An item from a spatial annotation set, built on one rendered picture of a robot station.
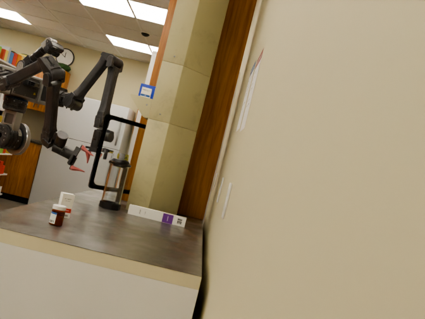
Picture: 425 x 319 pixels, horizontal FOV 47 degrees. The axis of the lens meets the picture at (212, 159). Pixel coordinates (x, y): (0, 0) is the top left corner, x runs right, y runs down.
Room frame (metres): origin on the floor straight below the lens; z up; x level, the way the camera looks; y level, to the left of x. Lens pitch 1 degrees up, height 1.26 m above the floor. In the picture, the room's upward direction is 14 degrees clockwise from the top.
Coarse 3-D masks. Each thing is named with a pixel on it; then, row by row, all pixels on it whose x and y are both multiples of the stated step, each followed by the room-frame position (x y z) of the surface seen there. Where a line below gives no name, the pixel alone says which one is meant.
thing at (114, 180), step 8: (112, 168) 2.30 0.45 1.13; (120, 168) 2.29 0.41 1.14; (128, 168) 2.34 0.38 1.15; (112, 176) 2.29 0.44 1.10; (120, 176) 2.30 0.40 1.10; (112, 184) 2.29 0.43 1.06; (120, 184) 2.30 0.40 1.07; (104, 192) 2.31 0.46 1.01; (112, 192) 2.29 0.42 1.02; (120, 192) 2.31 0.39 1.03; (104, 200) 2.30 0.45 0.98; (112, 200) 2.29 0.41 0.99; (120, 200) 2.33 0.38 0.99
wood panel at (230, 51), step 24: (240, 0) 2.81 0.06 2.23; (168, 24) 2.80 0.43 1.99; (240, 24) 2.81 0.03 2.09; (240, 48) 2.81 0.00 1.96; (216, 72) 2.81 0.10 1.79; (216, 96) 2.81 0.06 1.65; (144, 120) 2.80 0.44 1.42; (216, 120) 2.81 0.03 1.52; (216, 144) 2.81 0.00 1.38; (192, 168) 2.81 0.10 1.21; (192, 192) 2.81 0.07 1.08; (192, 216) 2.81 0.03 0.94
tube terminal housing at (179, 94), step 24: (168, 72) 2.43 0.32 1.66; (192, 72) 2.49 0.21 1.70; (168, 96) 2.43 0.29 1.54; (192, 96) 2.51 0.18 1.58; (168, 120) 2.44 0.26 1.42; (192, 120) 2.54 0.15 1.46; (144, 144) 2.43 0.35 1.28; (168, 144) 2.46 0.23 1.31; (192, 144) 2.57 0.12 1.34; (144, 168) 2.43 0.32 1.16; (168, 168) 2.48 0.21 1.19; (144, 192) 2.44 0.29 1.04; (168, 192) 2.51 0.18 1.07
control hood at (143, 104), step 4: (132, 96) 2.43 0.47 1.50; (136, 96) 2.43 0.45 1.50; (140, 96) 2.44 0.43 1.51; (136, 100) 2.43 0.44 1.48; (140, 100) 2.43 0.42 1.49; (144, 100) 2.43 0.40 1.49; (148, 100) 2.43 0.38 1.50; (136, 104) 2.43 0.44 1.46; (140, 104) 2.43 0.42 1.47; (144, 104) 2.43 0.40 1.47; (148, 104) 2.43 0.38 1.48; (140, 108) 2.43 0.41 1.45; (144, 108) 2.43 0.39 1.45; (148, 108) 2.43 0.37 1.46; (140, 112) 2.44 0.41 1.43; (144, 112) 2.43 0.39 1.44; (148, 112) 2.43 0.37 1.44; (144, 116) 2.43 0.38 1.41; (148, 116) 2.44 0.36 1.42
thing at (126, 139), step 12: (108, 132) 2.55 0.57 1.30; (120, 132) 2.60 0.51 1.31; (132, 132) 2.66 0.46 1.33; (108, 144) 2.57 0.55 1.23; (120, 144) 2.62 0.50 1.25; (132, 144) 2.67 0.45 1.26; (108, 156) 2.58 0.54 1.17; (132, 156) 2.68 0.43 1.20; (108, 168) 2.59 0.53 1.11; (132, 168) 2.70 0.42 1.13; (96, 180) 2.55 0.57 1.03; (132, 180) 2.71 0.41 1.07
